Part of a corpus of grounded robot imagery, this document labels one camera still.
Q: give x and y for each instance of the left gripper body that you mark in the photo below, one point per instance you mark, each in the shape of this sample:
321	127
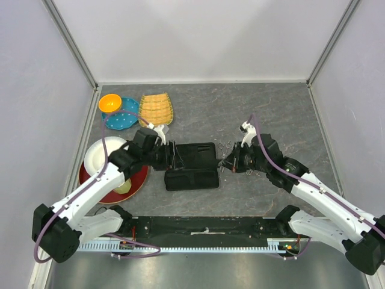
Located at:
168	160

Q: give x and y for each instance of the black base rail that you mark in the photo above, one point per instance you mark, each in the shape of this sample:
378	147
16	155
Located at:
206	232

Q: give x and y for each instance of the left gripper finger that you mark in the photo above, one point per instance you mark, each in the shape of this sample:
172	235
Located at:
177	163
177	150

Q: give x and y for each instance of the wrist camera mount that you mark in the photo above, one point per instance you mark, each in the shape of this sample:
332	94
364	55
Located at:
161	130
249	132

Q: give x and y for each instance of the white cable duct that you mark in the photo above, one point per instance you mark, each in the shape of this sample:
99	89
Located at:
114	245

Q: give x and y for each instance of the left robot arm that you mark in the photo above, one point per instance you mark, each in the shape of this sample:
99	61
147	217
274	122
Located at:
61	228

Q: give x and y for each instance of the blue dotted plate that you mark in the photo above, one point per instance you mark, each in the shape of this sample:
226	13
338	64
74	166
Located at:
122	121

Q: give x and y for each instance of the left aluminium frame post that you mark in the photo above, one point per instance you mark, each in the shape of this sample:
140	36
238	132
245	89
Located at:
70	41

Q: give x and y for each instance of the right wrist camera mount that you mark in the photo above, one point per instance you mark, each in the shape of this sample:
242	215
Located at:
249	132

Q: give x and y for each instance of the yellow-green cup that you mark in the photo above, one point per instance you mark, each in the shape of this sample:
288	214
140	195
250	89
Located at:
124	188

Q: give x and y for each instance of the aluminium frame post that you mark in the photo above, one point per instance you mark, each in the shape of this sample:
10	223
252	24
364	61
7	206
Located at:
333	40
70	41

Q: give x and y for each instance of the white paper plate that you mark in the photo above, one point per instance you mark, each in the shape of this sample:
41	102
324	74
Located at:
95	157

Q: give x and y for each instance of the red round tray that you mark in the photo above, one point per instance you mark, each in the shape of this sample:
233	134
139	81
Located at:
137	181

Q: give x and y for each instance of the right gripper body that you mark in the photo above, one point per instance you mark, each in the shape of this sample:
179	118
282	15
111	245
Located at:
245	158

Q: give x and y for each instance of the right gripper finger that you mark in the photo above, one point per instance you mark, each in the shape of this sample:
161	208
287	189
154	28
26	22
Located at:
228	163
229	154

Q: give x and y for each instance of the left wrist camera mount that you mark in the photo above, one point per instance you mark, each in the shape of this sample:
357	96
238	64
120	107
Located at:
161	130

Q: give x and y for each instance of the black zip tool case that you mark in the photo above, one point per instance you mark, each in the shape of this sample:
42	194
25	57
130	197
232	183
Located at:
201	168

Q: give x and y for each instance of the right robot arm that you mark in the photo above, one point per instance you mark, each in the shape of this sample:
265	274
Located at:
357	234

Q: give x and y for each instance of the right aluminium frame post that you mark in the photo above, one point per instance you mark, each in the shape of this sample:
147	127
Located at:
333	40

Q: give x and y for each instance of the woven bamboo basket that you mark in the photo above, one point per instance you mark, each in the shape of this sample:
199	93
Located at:
156	109

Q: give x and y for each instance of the silver scissors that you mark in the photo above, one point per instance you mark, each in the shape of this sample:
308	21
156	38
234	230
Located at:
224	148
250	172

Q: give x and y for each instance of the orange bowl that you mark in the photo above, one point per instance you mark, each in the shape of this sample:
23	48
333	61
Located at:
110	103

